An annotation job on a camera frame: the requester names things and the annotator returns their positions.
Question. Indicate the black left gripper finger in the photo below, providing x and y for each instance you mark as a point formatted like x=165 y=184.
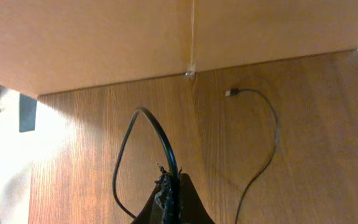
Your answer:
x=165 y=207

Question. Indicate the dark rectangular wall panel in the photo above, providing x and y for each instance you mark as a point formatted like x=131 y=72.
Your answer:
x=27 y=113

